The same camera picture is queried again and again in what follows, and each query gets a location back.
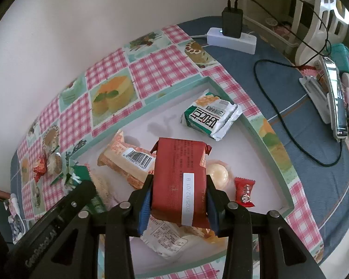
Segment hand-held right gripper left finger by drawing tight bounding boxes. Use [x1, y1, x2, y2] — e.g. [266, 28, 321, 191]
[36, 174, 155, 279]

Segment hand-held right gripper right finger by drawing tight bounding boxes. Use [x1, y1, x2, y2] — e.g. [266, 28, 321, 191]
[205, 174, 326, 279]

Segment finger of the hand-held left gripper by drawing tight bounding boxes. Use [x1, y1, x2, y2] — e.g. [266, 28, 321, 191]
[65, 180, 98, 212]

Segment dark green snack packet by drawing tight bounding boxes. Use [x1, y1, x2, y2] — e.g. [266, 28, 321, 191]
[64, 164, 107, 214]

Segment white snack packet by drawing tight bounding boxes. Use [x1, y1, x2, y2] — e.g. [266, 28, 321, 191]
[140, 218, 189, 258]

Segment small red candy packet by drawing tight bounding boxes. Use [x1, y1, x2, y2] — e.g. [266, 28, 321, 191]
[234, 177, 256, 207]

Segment round pastry clear packet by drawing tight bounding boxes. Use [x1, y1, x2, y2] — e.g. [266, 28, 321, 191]
[205, 160, 232, 191]

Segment dark red snack packet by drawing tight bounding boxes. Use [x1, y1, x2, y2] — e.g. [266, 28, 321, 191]
[150, 137, 212, 228]

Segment orange white barcode packet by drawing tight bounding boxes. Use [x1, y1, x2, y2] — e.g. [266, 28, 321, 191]
[97, 131, 158, 189]

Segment green white cracker packet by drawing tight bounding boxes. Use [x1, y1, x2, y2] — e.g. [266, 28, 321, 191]
[180, 91, 242, 142]

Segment clear wrapped pastry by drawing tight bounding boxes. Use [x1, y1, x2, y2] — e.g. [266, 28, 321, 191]
[47, 151, 65, 178]

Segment small red white packet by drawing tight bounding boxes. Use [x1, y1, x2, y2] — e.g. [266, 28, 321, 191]
[32, 155, 48, 182]

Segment blue bed sheet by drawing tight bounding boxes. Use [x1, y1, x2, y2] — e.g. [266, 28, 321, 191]
[9, 16, 349, 265]

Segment white phone stand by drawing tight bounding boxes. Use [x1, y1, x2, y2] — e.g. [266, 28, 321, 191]
[299, 74, 333, 124]

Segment silver phone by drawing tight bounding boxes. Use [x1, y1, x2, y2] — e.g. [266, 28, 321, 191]
[320, 56, 349, 140]

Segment white power strip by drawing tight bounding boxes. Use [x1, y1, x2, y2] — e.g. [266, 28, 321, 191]
[206, 27, 256, 55]

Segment black charger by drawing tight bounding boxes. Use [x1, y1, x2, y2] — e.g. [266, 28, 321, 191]
[221, 7, 244, 39]

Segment clear plastic bin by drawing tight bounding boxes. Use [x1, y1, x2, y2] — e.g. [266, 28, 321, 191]
[244, 14, 300, 48]

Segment teal plastic item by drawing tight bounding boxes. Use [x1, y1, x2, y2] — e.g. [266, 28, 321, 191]
[330, 43, 349, 73]

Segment white plastic chair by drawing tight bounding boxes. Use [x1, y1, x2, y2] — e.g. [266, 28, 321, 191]
[295, 0, 349, 67]

